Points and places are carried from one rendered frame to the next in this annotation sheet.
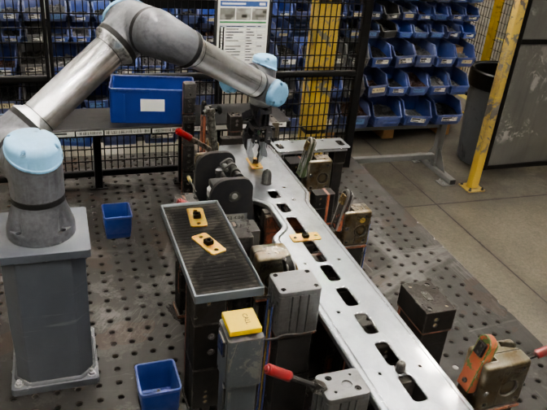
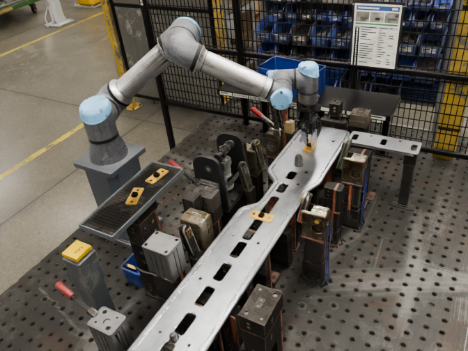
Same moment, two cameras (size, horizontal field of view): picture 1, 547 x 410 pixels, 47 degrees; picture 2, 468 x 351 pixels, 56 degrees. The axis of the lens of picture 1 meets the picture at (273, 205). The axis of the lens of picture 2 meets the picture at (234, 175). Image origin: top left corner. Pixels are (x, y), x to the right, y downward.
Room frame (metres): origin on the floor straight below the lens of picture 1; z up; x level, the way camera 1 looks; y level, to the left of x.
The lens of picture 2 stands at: (0.73, -0.98, 2.02)
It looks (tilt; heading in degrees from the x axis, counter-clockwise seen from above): 36 degrees down; 54
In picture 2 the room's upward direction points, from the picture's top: 6 degrees counter-clockwise
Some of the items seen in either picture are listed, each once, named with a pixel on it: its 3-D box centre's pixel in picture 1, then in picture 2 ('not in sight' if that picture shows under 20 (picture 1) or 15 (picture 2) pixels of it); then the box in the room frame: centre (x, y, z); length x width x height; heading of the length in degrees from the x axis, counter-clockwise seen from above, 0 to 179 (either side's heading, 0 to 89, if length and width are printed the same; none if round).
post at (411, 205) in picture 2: (333, 180); (407, 177); (2.19, -0.22, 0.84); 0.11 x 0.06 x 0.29; 111
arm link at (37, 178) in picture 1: (33, 163); (98, 117); (1.23, 0.53, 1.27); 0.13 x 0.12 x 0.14; 45
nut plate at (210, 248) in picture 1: (208, 242); (134, 194); (1.14, 0.13, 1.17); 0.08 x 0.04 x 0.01; 41
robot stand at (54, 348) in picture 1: (49, 300); (121, 193); (1.23, 0.53, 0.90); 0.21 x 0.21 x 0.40; 20
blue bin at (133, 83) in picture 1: (152, 99); (291, 78); (2.21, 0.48, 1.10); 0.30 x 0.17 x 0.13; 102
